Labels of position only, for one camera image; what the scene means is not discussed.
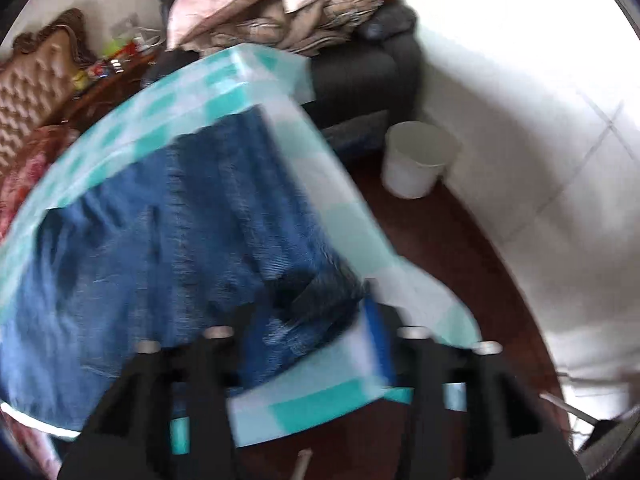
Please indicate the black armchair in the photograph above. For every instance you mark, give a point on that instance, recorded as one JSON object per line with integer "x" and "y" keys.
{"x": 365, "y": 80}

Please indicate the dark blue garment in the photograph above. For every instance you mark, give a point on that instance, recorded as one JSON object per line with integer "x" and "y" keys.
{"x": 390, "y": 22}

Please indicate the tufted beige wooden headboard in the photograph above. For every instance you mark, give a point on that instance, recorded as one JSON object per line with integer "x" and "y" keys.
{"x": 35, "y": 90}

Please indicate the teal white checkered tablecloth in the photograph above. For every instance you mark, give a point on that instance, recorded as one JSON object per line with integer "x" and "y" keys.
{"x": 325, "y": 180}

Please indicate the blue denim pants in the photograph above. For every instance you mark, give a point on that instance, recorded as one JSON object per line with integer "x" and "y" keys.
{"x": 150, "y": 260}

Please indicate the dark wooden nightstand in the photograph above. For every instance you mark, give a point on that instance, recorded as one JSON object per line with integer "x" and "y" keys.
{"x": 100, "y": 97}

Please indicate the yellow toy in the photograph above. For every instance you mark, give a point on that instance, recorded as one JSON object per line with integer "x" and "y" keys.
{"x": 80, "y": 81}

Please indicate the grey metal frame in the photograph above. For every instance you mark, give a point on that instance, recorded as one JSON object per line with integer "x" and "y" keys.
{"x": 570, "y": 407}

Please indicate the red box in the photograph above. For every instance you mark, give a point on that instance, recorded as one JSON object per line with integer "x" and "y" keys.
{"x": 127, "y": 50}

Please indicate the white plastic bucket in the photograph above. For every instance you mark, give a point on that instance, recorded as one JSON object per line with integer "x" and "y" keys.
{"x": 415, "y": 170}

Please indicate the red floral quilt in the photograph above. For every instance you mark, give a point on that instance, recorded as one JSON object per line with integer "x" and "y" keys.
{"x": 30, "y": 170}

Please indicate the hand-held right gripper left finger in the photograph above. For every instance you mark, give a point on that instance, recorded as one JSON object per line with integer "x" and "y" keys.
{"x": 215, "y": 360}

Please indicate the green toy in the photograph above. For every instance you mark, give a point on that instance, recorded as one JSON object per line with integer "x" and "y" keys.
{"x": 113, "y": 47}

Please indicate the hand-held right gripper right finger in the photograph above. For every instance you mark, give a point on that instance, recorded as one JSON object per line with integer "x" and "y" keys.
{"x": 379, "y": 345}

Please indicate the beige plaid blanket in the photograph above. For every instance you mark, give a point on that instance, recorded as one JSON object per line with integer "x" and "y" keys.
{"x": 310, "y": 22}

